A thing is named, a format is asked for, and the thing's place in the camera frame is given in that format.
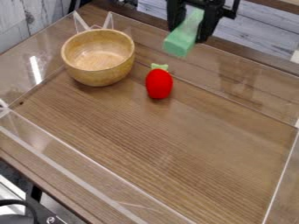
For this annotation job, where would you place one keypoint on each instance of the black metal bracket with bolt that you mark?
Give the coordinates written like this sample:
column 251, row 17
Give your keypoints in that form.
column 46, row 216

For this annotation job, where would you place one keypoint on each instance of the red plush strawberry toy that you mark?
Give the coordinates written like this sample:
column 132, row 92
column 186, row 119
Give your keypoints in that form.
column 159, row 81

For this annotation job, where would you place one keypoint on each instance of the light brown wooden bowl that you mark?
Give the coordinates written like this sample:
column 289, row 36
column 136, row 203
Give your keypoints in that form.
column 99, row 56

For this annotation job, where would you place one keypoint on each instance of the green rectangular foam block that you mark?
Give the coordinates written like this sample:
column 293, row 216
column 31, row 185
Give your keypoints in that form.
column 182, row 38

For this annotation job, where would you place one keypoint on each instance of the clear acrylic tray wall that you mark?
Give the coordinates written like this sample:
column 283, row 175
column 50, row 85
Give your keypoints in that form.
column 204, row 157

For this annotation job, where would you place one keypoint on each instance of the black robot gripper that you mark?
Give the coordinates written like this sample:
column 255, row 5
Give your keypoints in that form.
column 215, row 10

